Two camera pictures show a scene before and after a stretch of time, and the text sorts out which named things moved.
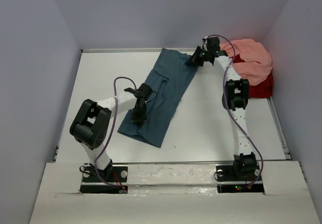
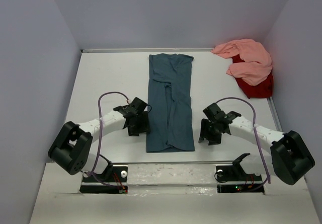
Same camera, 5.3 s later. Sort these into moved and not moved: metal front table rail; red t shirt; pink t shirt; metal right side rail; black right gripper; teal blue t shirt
Moved: black right gripper; teal blue t shirt
Not moved: red t shirt; pink t shirt; metal right side rail; metal front table rail
